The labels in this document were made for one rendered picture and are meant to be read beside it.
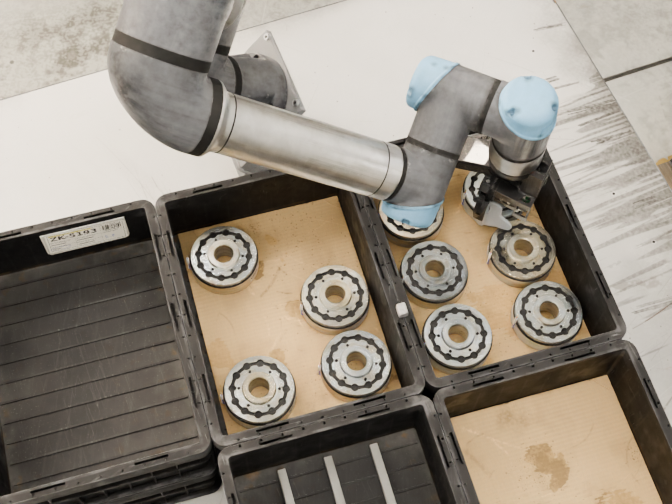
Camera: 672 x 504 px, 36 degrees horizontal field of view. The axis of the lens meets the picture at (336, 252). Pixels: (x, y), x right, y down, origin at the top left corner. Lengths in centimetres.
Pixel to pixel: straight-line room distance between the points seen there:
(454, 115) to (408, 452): 48
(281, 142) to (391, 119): 66
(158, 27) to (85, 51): 176
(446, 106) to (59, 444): 72
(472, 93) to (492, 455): 52
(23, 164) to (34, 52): 108
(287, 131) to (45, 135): 76
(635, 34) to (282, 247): 166
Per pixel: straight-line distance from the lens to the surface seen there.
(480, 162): 152
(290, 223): 165
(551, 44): 206
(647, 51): 303
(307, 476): 150
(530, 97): 135
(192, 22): 119
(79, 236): 160
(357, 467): 150
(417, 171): 137
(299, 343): 156
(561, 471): 154
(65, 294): 164
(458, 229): 166
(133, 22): 120
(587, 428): 157
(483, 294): 162
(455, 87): 137
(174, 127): 122
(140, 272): 163
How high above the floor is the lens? 228
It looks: 63 degrees down
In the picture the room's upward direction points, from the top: 3 degrees clockwise
